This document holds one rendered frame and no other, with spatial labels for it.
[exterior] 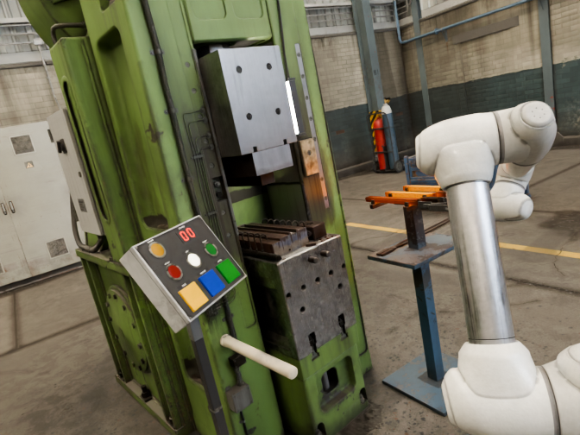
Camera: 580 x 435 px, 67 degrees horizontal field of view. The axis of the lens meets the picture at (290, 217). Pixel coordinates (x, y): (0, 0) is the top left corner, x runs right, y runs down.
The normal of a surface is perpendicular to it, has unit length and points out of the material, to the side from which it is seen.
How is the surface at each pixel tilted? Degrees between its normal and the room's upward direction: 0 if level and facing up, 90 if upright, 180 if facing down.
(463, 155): 71
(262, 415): 90
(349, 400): 90
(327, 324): 90
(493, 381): 62
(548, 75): 90
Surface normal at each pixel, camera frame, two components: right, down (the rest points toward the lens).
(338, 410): 0.64, 0.04
